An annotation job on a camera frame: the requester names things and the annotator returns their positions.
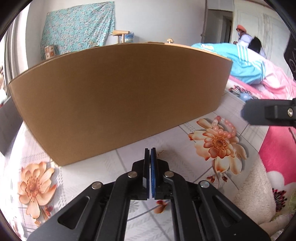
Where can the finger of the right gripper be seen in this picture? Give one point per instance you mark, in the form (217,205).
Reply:
(269,112)

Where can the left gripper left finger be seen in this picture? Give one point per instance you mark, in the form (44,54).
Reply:
(100,212)

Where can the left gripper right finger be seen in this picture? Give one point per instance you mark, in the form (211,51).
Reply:
(199,210)

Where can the doll with orange hat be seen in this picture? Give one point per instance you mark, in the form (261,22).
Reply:
(246,40)

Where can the cyan striped jacket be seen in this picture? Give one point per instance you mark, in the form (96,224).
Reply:
(248,66)

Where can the white wardrobe door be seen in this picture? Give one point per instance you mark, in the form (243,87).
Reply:
(264,23)

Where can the white fluffy blanket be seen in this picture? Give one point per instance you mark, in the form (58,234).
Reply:
(256,199)

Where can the brown cardboard box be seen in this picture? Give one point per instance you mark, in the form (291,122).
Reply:
(86,103)

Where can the dark grey cabinet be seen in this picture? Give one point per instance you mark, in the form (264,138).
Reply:
(10,122)

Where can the wooden chair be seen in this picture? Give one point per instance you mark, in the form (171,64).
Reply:
(120,35)

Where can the patterned paper roll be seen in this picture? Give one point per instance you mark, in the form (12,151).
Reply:
(49,52)

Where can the turquoise floral wall cloth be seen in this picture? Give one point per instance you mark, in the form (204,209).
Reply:
(78,28)

